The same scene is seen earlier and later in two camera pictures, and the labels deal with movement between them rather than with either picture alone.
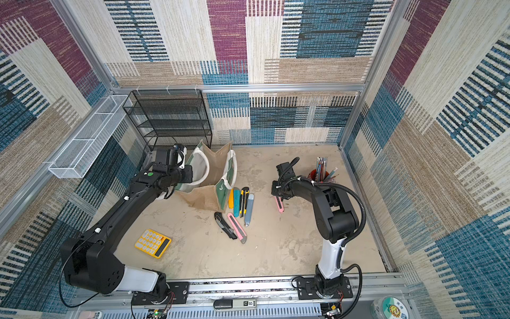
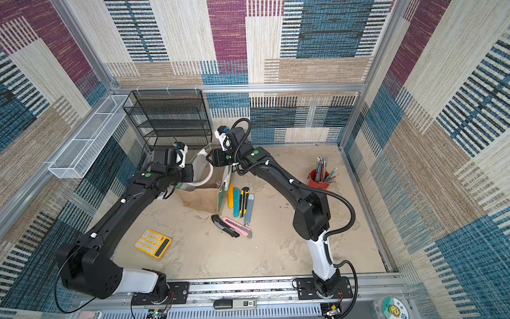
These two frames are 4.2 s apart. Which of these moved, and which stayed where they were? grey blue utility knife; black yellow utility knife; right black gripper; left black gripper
Moved: right black gripper
Stayed: left black gripper; black yellow utility knife; grey blue utility knife
